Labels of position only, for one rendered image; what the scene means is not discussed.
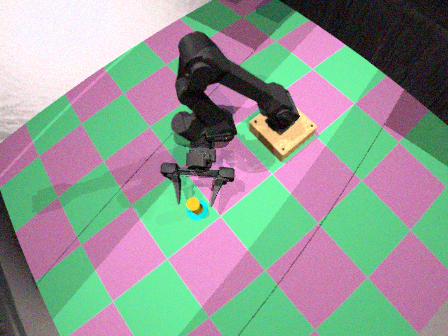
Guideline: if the yellow cylinder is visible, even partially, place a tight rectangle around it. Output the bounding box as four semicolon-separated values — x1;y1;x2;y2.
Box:
186;198;203;215

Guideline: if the cyan circle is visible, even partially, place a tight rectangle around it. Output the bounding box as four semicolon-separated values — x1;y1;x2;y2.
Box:
186;199;208;220

